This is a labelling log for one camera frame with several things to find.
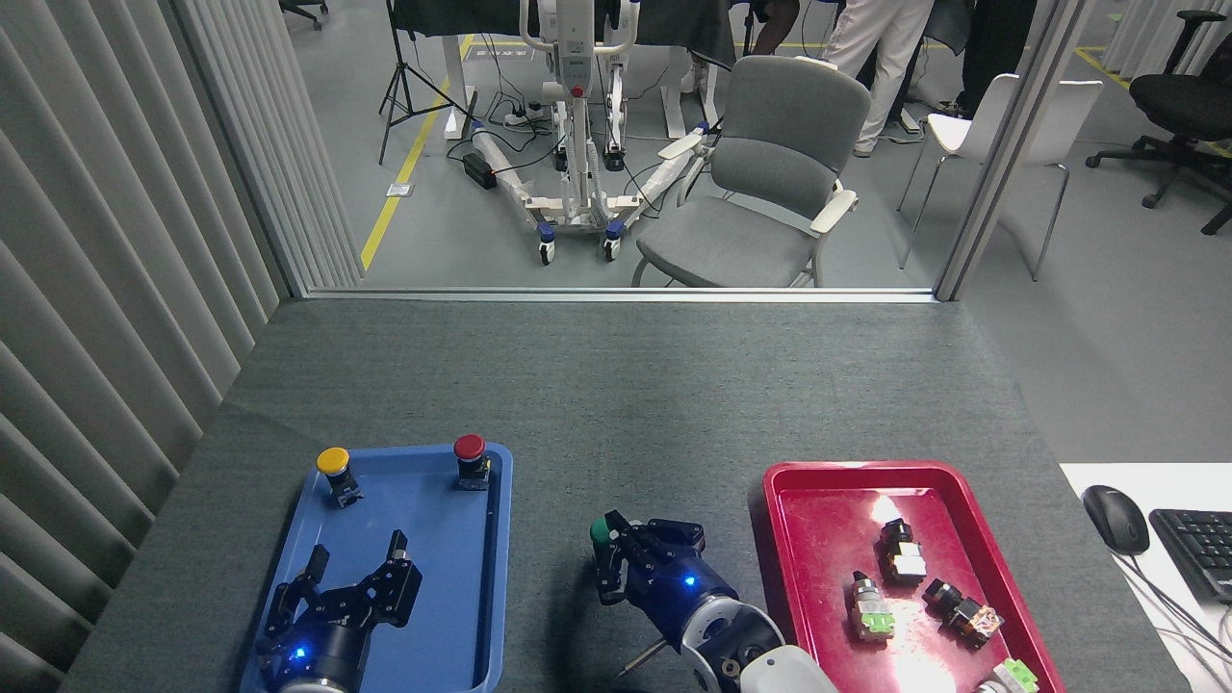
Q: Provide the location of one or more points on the silver frame rail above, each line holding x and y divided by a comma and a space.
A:
616, 295

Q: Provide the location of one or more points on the green push button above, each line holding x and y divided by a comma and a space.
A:
599, 531

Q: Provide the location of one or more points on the silver switch with green base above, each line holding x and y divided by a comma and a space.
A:
871, 611

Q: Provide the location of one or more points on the desk with black cloth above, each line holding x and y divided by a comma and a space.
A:
674, 24

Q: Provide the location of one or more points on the silver floor socket plate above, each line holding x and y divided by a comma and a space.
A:
399, 190

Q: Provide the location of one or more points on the blue plastic tray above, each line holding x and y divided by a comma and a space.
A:
443, 539

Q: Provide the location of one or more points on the person in dark trousers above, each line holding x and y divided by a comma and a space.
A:
991, 48

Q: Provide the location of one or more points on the black and orange switch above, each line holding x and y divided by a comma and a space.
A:
962, 611

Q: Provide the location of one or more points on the black tripod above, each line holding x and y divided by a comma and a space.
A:
404, 87

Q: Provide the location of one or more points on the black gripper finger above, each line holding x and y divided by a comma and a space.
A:
318, 563
611, 577
664, 539
399, 587

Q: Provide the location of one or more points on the black keyboard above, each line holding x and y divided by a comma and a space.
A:
1198, 549

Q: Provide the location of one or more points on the grey padded armchair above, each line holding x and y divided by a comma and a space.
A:
770, 173

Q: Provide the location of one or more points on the person in pale trousers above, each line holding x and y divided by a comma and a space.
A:
885, 58

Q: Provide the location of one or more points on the yellow push button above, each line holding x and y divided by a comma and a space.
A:
333, 461

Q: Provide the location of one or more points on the red push button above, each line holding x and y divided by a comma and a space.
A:
470, 448

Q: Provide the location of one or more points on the white power strip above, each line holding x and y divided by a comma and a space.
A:
522, 115

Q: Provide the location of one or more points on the black power adapter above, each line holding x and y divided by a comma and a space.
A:
478, 170

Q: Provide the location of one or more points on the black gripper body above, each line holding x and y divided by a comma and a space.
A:
318, 659
683, 587

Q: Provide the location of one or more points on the white plastic chair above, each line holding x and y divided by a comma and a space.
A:
972, 120

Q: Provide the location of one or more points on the silver post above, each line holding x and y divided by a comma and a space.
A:
1011, 144

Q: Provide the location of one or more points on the black office chair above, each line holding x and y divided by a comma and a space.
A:
1179, 101

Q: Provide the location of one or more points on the black and white switch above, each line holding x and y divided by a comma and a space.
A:
903, 556

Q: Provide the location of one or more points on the white wheeled stand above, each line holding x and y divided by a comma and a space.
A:
577, 115

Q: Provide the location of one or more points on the white and green switch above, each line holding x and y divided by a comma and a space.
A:
1011, 677

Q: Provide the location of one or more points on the red plastic tray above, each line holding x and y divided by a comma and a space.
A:
818, 539

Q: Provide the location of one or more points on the white desk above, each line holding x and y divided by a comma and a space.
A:
1169, 616

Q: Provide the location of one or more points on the black computer mouse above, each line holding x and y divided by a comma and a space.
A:
1116, 520

